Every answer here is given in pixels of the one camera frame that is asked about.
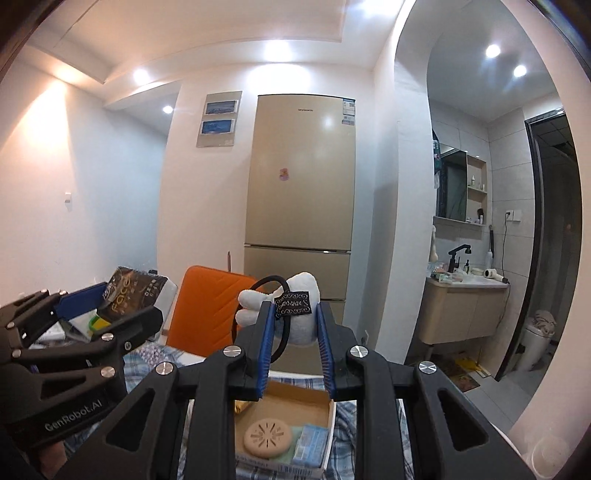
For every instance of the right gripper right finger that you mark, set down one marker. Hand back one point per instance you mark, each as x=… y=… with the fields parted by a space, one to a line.
x=448 y=437

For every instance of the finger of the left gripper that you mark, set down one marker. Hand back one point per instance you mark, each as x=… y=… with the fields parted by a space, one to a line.
x=107 y=347
x=78 y=299

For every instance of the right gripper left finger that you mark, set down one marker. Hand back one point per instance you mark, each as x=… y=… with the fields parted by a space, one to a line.
x=141 y=422

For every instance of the dark brown tissue pack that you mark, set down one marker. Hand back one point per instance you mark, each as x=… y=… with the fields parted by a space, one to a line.
x=129 y=291

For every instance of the beige round silicone pad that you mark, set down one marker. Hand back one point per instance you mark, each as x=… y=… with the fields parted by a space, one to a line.
x=267 y=438

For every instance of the white plush toy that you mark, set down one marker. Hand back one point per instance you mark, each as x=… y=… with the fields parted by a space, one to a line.
x=295 y=302

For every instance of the light blue tissue pack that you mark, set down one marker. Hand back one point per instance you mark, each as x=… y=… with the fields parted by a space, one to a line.
x=309 y=451

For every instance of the blue gold cigarette pack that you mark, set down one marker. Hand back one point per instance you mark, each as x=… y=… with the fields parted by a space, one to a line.
x=241 y=406

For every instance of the green sticky note pad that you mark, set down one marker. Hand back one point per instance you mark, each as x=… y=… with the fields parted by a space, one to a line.
x=288 y=455

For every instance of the yellow green basket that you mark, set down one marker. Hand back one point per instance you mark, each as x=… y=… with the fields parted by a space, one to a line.
x=97 y=323

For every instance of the shallow cardboard box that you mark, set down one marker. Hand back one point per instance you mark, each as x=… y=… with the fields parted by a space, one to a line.
x=297 y=406

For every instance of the orange chair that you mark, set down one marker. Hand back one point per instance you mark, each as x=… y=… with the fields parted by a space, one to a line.
x=204 y=310

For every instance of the blue plaid blanket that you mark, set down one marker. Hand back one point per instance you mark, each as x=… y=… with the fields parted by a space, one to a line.
x=375 y=440

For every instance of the bathroom vanity cabinet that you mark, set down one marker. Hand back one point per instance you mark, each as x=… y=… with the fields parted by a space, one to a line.
x=460 y=311

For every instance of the black faucet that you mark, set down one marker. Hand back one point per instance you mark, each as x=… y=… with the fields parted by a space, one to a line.
x=454 y=262

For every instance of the beige refrigerator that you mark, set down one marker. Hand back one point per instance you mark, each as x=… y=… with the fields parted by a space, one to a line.
x=299 y=212

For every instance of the white hair dryer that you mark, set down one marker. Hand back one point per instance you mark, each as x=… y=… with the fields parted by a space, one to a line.
x=493 y=274

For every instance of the mirror cabinet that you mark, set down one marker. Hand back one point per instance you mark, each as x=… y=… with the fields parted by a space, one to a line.
x=461 y=185

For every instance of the wall electrical panels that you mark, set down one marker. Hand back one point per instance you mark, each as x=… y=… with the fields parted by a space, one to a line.
x=218 y=121

